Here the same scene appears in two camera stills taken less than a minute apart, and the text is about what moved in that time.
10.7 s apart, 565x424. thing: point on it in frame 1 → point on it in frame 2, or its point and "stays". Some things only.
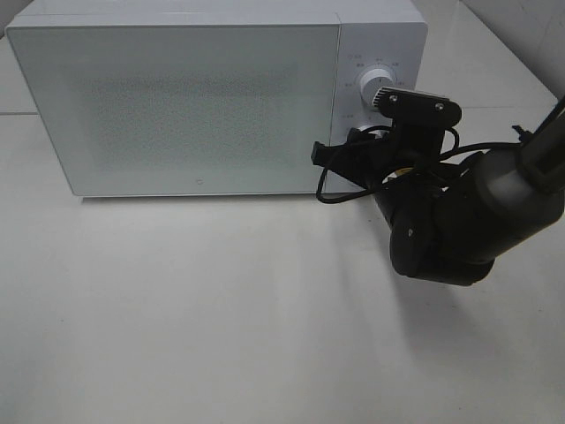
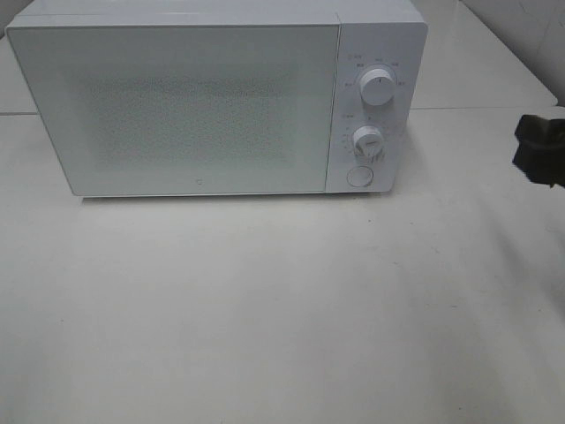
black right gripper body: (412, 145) → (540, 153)
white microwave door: (184, 109) stays
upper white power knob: (372, 81) stays
